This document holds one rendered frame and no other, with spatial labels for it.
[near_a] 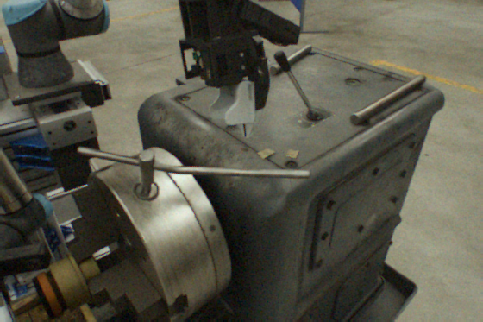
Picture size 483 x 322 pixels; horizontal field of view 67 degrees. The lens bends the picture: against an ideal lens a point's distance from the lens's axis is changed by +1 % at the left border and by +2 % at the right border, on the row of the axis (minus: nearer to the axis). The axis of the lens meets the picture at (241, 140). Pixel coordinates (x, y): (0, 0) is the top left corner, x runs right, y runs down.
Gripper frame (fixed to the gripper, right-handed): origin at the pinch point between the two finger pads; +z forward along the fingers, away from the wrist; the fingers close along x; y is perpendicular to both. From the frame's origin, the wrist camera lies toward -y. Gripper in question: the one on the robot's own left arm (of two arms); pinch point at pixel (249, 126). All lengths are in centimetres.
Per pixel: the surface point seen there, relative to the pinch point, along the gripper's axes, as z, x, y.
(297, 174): 5.9, 7.6, -1.4
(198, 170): 4.8, -2.9, 8.1
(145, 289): 23.5, -7.3, 19.1
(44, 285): 20.0, -16.6, 31.0
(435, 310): 135, -5, -103
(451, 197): 130, -34, -188
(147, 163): 2.6, -7.2, 13.8
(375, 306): 81, -3, -45
